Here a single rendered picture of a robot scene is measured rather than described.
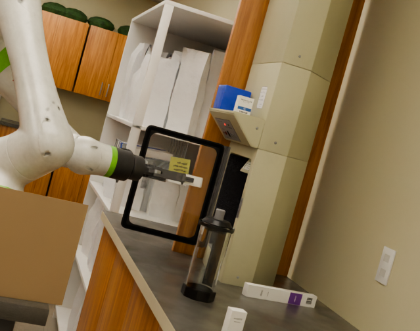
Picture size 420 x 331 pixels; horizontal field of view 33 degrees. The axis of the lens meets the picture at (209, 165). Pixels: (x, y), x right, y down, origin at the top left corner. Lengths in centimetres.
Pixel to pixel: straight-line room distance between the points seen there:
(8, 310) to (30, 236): 17
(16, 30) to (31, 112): 23
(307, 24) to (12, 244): 127
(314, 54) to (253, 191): 51
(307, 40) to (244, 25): 39
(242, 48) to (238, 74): 10
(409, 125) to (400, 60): 29
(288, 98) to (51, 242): 106
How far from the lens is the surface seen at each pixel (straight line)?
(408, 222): 226
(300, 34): 239
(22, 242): 164
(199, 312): 194
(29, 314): 165
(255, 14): 273
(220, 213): 205
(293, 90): 238
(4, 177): 177
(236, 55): 270
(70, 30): 746
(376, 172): 249
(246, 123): 233
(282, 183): 240
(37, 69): 180
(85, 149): 196
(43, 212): 163
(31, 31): 186
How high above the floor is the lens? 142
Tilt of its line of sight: 3 degrees down
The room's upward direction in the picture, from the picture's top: 15 degrees clockwise
